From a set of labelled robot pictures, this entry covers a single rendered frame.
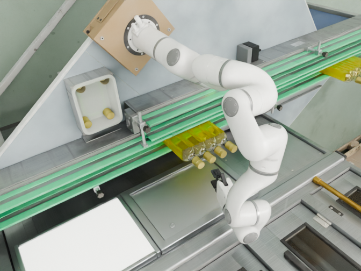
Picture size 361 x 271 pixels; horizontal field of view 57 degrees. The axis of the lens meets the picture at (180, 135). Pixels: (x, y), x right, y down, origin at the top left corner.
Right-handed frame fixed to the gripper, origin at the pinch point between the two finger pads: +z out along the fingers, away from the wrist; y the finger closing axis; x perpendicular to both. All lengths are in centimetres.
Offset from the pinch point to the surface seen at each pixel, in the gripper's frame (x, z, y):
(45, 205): 64, 13, -4
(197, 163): 4.1, 9.0, 1.2
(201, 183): 1.7, 11.6, -12.9
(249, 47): -41, 57, 24
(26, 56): 66, 90, 25
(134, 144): 25.6, 27.5, 3.4
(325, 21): -114, 96, 15
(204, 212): 6.1, -3.4, -13.0
